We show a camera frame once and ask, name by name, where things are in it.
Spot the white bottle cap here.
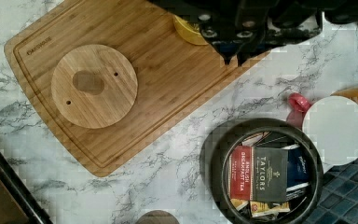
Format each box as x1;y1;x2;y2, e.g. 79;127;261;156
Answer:
302;96;358;165

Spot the dark grey Taylors tea bag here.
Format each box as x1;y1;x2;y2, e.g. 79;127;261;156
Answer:
253;147;288;203

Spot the brown wooden utensil cup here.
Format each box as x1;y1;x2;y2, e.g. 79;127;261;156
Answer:
135;210;179;224

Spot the red English Breakfast tea bag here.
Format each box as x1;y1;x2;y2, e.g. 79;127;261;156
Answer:
229;146;253;201

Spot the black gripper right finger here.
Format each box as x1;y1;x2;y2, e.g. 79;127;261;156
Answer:
236;0;323;66

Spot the bamboo cutting board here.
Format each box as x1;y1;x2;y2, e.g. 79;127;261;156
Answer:
5;0;260;176

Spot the pink mug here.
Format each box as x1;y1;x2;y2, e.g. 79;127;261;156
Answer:
286;92;311;129

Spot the black round tea container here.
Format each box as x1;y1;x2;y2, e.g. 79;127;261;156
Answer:
200;119;324;224

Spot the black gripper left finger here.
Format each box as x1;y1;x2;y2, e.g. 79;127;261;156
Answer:
199;0;251;65

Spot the yellow tea bag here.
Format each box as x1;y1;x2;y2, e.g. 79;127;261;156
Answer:
250;201;291;217

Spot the round wooden container lid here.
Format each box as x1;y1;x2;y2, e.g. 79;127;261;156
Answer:
51;44;138;129

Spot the navy blue tea bag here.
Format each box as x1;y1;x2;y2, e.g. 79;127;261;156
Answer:
287;147;310;188

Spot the yellow mug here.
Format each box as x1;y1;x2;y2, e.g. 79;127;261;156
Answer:
172;15;207;46

